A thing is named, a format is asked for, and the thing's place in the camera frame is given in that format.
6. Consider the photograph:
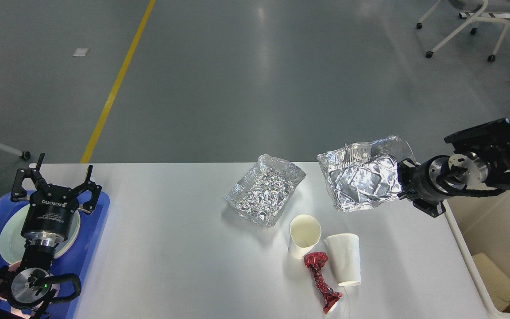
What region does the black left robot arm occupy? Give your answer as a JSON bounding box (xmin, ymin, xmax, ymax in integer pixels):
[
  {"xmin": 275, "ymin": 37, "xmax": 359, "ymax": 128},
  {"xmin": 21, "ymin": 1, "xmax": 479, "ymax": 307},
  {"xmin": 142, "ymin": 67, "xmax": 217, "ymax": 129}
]
[{"xmin": 0, "ymin": 153, "xmax": 102, "ymax": 319}]

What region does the white paper cup inverted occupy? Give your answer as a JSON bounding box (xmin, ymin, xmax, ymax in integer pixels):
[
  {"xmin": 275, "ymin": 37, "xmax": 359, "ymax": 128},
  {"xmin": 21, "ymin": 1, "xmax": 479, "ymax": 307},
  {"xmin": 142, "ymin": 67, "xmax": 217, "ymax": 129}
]
[{"xmin": 324, "ymin": 233, "xmax": 362, "ymax": 287}]

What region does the brown paper bag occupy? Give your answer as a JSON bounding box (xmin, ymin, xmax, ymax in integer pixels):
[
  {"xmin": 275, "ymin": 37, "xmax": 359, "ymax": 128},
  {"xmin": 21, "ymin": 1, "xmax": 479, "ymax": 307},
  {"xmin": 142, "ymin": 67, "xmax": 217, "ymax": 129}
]
[{"xmin": 472, "ymin": 253, "xmax": 510, "ymax": 312}]

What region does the beige plastic bin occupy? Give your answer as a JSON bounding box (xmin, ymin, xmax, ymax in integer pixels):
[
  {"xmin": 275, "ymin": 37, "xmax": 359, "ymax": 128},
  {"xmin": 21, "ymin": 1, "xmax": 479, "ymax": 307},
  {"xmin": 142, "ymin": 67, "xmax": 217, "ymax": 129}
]
[{"xmin": 444, "ymin": 191, "xmax": 510, "ymax": 319}]

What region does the white rolling chair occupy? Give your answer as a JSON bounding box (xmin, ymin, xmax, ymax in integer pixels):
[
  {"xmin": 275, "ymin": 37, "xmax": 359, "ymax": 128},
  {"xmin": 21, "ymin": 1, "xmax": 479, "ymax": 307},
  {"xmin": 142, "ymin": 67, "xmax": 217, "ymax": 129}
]
[{"xmin": 425, "ymin": 0, "xmax": 510, "ymax": 62}]

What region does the mint green plate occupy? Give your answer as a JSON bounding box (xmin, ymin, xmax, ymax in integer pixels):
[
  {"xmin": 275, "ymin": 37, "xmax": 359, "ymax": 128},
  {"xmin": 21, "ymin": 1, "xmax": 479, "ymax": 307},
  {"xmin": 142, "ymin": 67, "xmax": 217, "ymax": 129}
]
[{"xmin": 0, "ymin": 206, "xmax": 81, "ymax": 264}]

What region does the foil tray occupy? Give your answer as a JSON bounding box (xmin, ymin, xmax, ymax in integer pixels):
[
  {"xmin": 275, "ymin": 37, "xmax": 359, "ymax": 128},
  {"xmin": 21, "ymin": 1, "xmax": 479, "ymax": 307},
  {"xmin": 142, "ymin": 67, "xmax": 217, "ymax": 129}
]
[{"xmin": 224, "ymin": 154, "xmax": 306, "ymax": 227}]

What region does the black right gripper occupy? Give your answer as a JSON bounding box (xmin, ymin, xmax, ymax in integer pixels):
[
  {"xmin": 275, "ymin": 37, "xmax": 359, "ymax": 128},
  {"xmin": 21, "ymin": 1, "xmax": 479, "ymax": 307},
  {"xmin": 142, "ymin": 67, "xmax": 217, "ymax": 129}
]
[{"xmin": 398, "ymin": 155, "xmax": 452, "ymax": 218}]

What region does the foil sheet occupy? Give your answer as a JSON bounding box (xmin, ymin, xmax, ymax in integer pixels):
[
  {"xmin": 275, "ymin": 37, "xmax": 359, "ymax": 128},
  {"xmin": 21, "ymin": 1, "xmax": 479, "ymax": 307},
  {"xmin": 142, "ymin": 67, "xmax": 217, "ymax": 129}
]
[{"xmin": 317, "ymin": 135, "xmax": 415, "ymax": 213}]

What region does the blue plastic tray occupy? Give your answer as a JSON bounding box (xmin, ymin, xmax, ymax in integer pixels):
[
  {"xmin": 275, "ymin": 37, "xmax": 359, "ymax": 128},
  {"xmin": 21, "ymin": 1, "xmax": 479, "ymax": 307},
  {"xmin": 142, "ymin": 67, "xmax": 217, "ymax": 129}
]
[{"xmin": 0, "ymin": 192, "xmax": 109, "ymax": 319}]

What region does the white paper cup upright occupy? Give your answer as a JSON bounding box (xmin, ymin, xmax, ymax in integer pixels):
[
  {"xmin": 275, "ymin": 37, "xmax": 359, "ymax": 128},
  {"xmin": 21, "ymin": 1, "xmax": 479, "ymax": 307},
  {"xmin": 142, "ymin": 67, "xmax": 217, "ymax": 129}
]
[{"xmin": 289, "ymin": 214, "xmax": 321, "ymax": 259}]

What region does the red foil wrapper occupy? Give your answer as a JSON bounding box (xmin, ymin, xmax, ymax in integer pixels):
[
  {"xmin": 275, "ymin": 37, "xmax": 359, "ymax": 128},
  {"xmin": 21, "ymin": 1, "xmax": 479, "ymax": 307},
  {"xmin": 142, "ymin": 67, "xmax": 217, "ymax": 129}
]
[{"xmin": 303, "ymin": 252, "xmax": 344, "ymax": 315}]

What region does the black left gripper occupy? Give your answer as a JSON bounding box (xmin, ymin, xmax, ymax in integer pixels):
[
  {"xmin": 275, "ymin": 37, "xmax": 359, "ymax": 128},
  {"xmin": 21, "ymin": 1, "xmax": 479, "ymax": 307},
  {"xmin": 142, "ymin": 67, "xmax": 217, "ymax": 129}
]
[{"xmin": 10, "ymin": 152, "xmax": 102, "ymax": 243}]

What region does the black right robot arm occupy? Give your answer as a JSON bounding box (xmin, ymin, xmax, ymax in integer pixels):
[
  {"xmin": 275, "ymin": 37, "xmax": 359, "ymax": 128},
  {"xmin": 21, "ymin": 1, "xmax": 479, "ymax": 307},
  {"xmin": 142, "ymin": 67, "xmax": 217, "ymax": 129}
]
[{"xmin": 398, "ymin": 118, "xmax": 510, "ymax": 218}]

